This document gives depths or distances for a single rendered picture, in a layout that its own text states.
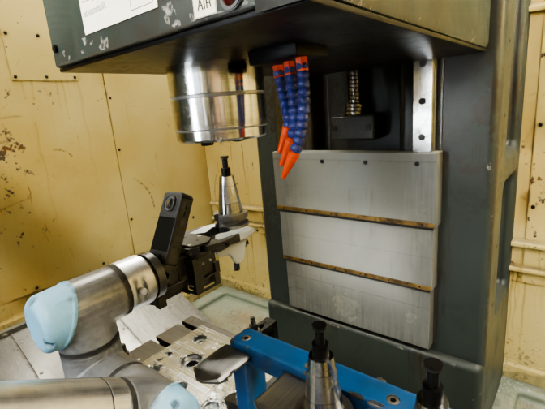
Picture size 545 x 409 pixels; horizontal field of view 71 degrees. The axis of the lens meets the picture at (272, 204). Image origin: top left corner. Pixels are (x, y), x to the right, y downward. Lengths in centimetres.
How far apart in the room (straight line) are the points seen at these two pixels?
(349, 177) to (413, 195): 17
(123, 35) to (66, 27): 14
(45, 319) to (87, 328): 5
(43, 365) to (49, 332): 104
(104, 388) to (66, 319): 11
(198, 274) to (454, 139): 65
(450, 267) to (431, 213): 16
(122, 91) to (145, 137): 21
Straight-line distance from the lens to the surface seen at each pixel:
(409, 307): 110
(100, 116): 169
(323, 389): 43
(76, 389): 44
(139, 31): 48
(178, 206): 60
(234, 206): 68
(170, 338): 125
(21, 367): 158
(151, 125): 180
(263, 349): 55
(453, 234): 102
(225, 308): 201
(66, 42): 63
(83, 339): 55
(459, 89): 96
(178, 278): 63
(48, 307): 53
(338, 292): 118
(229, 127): 60
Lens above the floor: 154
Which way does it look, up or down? 14 degrees down
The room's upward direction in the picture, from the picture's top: 5 degrees counter-clockwise
